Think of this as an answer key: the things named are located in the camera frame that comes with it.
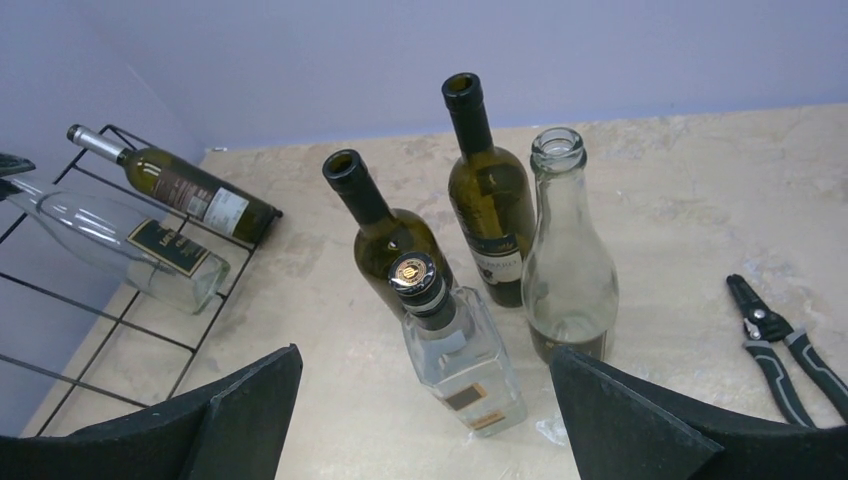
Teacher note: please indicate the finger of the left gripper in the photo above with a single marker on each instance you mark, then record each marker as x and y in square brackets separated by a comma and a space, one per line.
[13, 165]

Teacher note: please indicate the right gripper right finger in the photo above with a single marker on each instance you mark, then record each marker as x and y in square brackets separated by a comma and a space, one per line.
[622, 427]

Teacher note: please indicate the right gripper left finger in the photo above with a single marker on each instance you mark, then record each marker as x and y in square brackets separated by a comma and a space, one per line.
[232, 428]

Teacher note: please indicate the clear wine bottle dark label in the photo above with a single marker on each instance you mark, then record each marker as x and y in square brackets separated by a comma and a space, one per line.
[123, 242]

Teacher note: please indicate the square clear liquor bottle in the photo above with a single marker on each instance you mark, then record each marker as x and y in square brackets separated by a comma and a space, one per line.
[455, 348]

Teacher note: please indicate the dark green labelled wine bottle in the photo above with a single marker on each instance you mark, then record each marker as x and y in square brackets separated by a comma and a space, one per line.
[184, 187]

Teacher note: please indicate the clear bottle back right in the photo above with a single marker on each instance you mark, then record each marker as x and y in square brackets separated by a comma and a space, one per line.
[570, 288]

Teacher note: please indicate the dark green bottle front left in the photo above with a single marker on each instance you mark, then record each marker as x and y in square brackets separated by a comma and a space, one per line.
[384, 233]

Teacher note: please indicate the dark green bottle back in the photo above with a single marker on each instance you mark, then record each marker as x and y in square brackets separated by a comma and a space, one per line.
[489, 191]

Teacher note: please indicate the black wire wine rack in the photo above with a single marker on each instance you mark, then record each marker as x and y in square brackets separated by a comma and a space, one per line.
[87, 348]

